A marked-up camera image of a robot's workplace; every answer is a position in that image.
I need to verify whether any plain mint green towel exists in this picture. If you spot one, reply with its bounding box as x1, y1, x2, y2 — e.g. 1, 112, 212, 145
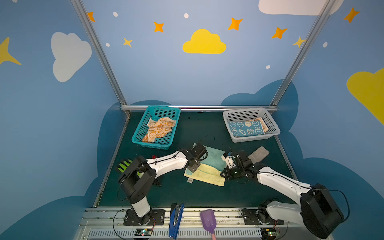
184, 147, 227, 187

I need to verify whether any blue rabbit pattern towel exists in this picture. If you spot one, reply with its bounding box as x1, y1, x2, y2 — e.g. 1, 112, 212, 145
229, 121, 265, 138

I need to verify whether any teal plastic basket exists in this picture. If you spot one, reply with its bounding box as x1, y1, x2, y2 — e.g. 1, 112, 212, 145
132, 106, 181, 150

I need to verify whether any orange cream patterned towel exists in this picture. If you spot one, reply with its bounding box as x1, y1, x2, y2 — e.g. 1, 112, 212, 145
142, 117, 176, 143

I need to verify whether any orange striped rabbit towel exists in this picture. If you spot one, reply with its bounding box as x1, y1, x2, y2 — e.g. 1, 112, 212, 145
255, 118, 269, 133

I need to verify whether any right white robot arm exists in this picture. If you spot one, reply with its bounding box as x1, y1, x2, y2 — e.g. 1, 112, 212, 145
221, 147, 349, 239

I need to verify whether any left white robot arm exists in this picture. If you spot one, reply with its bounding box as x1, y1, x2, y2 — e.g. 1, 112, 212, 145
117, 143, 208, 218

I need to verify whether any grey sponge block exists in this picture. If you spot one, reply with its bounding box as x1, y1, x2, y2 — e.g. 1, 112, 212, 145
248, 147, 270, 164

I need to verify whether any grey plastic basket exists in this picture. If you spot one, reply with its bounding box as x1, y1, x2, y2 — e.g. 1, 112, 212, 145
223, 108, 281, 143

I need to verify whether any purple plastic scoop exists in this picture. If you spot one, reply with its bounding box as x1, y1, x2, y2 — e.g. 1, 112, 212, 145
200, 209, 217, 240

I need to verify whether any blue stapler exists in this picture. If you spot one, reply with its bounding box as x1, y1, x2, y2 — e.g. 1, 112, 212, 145
169, 203, 185, 240

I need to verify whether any right green circuit board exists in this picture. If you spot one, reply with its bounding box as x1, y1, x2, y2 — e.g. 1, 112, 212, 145
261, 228, 277, 240

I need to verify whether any green circuit board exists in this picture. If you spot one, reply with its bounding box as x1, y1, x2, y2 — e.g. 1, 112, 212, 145
261, 228, 277, 240
134, 229, 153, 237

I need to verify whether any left green circuit board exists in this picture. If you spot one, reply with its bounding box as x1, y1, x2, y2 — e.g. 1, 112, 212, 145
134, 229, 153, 237

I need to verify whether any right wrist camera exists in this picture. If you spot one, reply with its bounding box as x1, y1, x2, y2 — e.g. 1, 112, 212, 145
222, 152, 236, 169

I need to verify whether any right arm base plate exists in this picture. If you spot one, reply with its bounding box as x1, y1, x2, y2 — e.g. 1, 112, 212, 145
240, 208, 285, 225

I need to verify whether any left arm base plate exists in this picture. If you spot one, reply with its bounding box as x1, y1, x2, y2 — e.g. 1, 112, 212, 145
123, 209, 166, 226

